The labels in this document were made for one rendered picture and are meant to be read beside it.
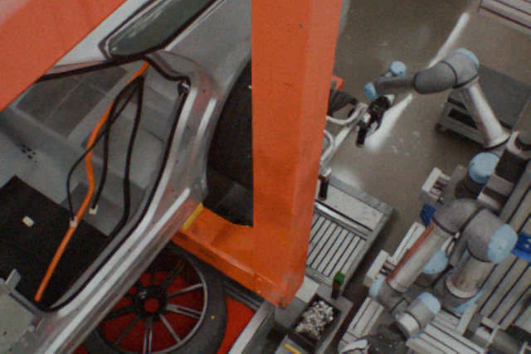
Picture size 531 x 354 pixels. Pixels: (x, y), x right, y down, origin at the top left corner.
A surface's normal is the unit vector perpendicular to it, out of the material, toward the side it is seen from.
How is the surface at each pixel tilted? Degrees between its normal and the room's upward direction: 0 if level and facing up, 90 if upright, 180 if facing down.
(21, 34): 90
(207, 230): 0
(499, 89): 0
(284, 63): 90
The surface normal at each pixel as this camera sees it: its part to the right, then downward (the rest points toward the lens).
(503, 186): -0.56, 0.68
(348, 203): 0.01, -0.57
